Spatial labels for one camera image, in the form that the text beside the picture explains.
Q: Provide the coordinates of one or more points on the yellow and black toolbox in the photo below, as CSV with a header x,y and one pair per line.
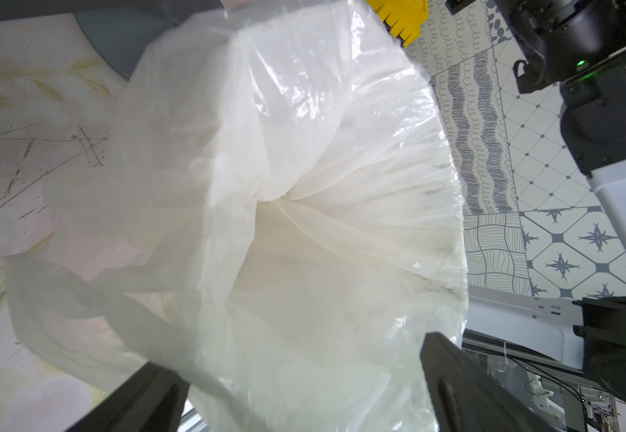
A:
x,y
403,18

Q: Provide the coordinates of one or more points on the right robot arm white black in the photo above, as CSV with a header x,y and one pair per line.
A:
x,y
581,46

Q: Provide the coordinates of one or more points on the clear plastic trash bag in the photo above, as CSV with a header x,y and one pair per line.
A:
x,y
278,221

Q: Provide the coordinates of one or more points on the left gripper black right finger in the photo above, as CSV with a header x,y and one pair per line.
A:
x,y
465,398

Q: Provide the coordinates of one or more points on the black computer monitor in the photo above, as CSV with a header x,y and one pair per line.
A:
x,y
119,30

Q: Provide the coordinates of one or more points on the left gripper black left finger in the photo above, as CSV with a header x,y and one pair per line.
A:
x,y
152,399

